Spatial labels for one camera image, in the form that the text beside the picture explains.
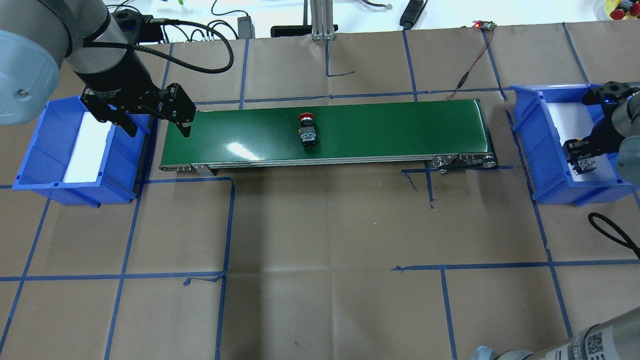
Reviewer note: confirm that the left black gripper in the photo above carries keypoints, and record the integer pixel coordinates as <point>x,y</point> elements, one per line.
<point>121,75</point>

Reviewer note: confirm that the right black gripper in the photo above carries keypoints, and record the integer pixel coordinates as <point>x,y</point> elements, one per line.
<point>603,133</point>

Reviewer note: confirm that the red push button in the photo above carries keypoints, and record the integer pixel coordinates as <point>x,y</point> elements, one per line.
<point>307,130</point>

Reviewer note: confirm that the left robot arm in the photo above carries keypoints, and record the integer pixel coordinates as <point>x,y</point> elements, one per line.
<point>38,36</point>

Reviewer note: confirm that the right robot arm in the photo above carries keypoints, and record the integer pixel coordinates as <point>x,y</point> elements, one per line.
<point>615,339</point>

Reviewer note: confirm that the yellow plate of buttons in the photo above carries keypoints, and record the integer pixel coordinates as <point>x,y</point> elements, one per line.
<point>617,10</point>

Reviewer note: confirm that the white foam in right bin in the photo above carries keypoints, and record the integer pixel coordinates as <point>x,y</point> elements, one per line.
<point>573,120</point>

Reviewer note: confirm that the white foam in bin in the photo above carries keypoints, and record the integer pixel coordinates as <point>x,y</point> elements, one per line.
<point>573,120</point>
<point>88,151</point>

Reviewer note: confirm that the blue bin robot right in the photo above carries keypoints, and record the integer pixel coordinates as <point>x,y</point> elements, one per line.
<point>546,161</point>

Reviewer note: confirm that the blue bin robot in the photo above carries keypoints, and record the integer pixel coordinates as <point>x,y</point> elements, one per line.
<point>546,161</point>
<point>49,151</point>

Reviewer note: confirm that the blue bin robot left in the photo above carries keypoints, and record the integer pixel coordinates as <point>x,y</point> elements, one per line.
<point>49,151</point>

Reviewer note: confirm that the white foam in left bin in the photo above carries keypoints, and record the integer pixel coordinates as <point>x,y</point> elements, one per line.
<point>88,151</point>

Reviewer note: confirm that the green conveyor belt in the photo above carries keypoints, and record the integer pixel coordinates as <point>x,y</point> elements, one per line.
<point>448,134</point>

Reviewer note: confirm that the black power adapter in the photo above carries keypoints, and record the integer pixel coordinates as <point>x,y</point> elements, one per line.
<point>245,27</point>

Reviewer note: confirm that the aluminium frame post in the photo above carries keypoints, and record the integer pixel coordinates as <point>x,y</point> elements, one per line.
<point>322,20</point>

